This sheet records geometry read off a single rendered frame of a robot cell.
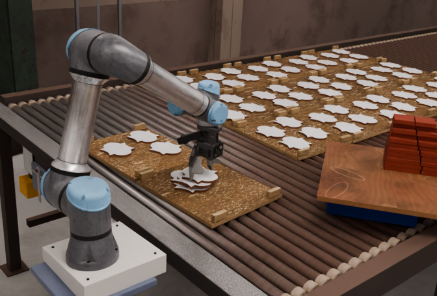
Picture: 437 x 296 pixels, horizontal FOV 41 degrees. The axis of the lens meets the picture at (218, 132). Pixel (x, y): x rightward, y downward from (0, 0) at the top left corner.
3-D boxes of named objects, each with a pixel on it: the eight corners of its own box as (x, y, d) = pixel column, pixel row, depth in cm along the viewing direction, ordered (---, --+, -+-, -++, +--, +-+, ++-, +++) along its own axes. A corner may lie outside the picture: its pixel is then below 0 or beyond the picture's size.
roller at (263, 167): (408, 254, 188) (410, 241, 186) (104, 94, 325) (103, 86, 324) (416, 250, 191) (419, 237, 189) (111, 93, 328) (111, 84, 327)
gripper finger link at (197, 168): (197, 183, 203) (206, 159, 204) (183, 179, 206) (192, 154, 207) (201, 185, 206) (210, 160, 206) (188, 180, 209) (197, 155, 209)
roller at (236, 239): (315, 308, 161) (317, 293, 159) (25, 108, 298) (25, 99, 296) (326, 301, 164) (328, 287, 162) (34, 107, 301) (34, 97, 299)
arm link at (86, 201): (82, 241, 158) (79, 196, 154) (59, 223, 168) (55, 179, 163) (120, 228, 166) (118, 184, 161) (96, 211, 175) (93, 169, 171)
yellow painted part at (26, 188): (27, 199, 262) (23, 151, 253) (19, 192, 268) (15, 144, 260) (44, 194, 267) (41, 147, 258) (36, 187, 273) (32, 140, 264)
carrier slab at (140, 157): (134, 183, 216) (134, 179, 215) (77, 148, 243) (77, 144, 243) (205, 159, 239) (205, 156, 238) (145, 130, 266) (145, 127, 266)
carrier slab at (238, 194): (211, 229, 188) (212, 224, 188) (135, 183, 215) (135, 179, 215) (282, 197, 211) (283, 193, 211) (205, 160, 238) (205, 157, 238)
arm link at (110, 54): (122, 30, 151) (237, 103, 185) (101, 25, 159) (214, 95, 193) (103, 70, 150) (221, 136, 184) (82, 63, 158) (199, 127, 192)
